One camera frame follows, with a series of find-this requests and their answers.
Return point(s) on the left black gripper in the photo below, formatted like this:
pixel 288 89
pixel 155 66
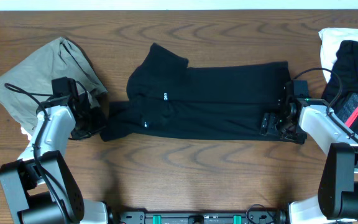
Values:
pixel 92 123

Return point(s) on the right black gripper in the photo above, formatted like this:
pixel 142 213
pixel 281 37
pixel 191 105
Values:
pixel 270 125

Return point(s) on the black Sydrogen polo shirt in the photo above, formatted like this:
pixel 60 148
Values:
pixel 168 98

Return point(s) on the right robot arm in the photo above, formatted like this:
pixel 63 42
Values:
pixel 337 198

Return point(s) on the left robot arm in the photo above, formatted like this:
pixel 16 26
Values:
pixel 39 187

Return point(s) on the white garment under olive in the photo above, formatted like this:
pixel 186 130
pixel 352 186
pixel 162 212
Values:
pixel 24 132

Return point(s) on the folded olive green garment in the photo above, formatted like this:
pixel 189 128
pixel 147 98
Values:
pixel 58 58

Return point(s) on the white garment on right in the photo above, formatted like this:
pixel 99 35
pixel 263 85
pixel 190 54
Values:
pixel 331 39

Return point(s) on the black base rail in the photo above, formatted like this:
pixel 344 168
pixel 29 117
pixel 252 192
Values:
pixel 257 216

